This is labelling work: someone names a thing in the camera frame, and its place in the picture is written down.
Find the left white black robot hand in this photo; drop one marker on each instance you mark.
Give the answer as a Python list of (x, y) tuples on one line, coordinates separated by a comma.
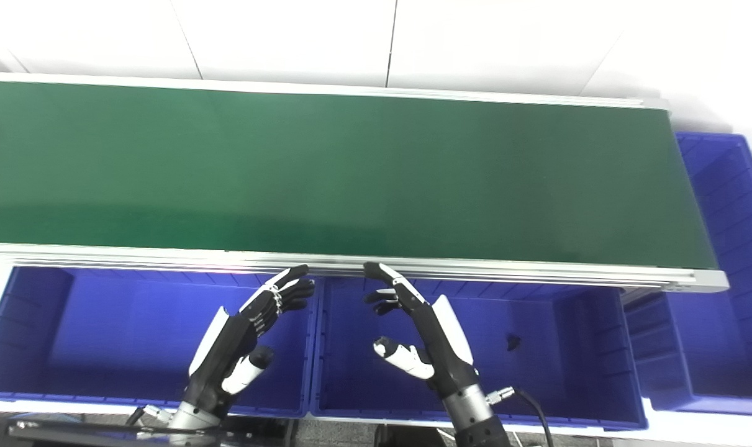
[(226, 347)]

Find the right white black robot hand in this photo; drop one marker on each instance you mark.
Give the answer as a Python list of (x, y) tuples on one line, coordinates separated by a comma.
[(441, 347)]

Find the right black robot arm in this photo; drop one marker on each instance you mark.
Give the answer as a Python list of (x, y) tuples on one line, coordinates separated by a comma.
[(475, 422)]

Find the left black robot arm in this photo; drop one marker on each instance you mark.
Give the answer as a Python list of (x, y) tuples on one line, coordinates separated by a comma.
[(192, 422)]

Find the small black part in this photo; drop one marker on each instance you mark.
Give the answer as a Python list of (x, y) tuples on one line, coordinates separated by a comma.
[(512, 341)]

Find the green conveyor belt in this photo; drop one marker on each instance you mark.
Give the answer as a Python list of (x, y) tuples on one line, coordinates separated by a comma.
[(351, 174), (475, 272)]

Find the blue plastic bin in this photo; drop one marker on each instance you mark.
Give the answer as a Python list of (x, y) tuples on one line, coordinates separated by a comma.
[(115, 335), (537, 385), (723, 261)]

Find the black robot torso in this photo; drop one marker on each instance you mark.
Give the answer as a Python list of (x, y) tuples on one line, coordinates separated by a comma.
[(102, 433)]

